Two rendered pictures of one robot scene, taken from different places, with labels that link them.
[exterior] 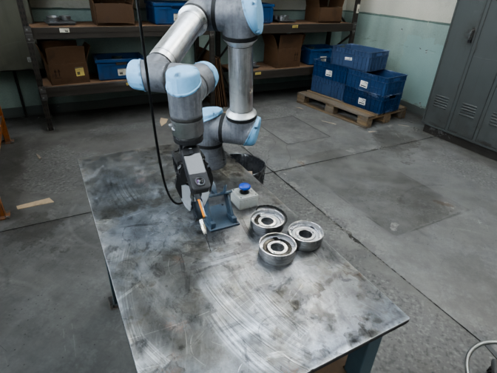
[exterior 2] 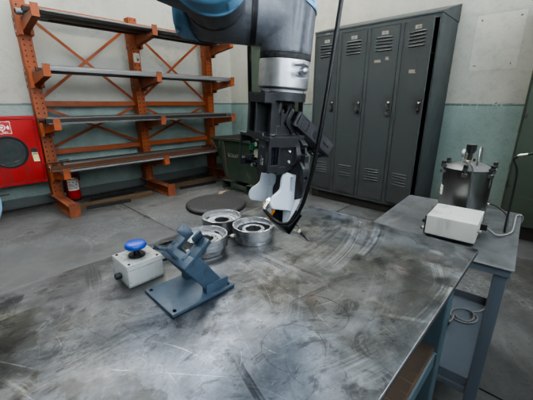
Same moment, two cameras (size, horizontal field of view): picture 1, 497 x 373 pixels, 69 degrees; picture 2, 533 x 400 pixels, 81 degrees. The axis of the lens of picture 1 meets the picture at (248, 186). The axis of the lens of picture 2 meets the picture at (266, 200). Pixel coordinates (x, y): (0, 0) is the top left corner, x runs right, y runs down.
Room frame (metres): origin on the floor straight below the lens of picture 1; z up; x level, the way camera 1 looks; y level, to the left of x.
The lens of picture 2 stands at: (0.97, 0.62, 1.13)
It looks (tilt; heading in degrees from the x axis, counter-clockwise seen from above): 17 degrees down; 253
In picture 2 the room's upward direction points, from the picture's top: straight up
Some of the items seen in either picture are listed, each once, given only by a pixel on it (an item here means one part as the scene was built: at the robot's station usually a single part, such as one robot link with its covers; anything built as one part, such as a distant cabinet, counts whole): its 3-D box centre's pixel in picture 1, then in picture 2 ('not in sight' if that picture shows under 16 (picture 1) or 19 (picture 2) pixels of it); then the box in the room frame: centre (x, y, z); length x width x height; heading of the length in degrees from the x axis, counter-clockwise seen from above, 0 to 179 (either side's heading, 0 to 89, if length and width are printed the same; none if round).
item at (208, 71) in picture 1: (193, 80); (216, 9); (0.90, 0.15, 1.25); 0.11 x 0.11 x 0.08; 78
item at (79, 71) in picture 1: (66, 61); not in sight; (3.89, 1.98, 0.64); 0.49 x 0.40 x 0.37; 125
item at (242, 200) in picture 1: (243, 196); (135, 265); (1.06, 0.01, 0.82); 0.08 x 0.07 x 0.05; 30
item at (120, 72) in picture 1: (119, 66); not in sight; (4.18, 1.52, 0.56); 0.52 x 0.38 x 0.22; 117
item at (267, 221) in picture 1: (267, 223); (205, 241); (0.91, -0.06, 0.82); 0.10 x 0.10 x 0.04
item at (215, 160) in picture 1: (208, 152); not in sight; (1.36, 0.17, 0.85); 0.15 x 0.15 x 0.10
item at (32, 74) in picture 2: not in sight; (151, 109); (1.18, -3.68, 1.05); 2.38 x 0.70 x 2.10; 30
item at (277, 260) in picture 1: (276, 249); (253, 231); (0.79, -0.09, 0.82); 0.10 x 0.10 x 0.04
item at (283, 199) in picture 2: (184, 192); (281, 201); (0.81, 0.17, 0.98); 0.06 x 0.03 x 0.09; 25
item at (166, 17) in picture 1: (172, 12); not in sight; (4.50, 0.96, 1.11); 0.52 x 0.38 x 0.22; 120
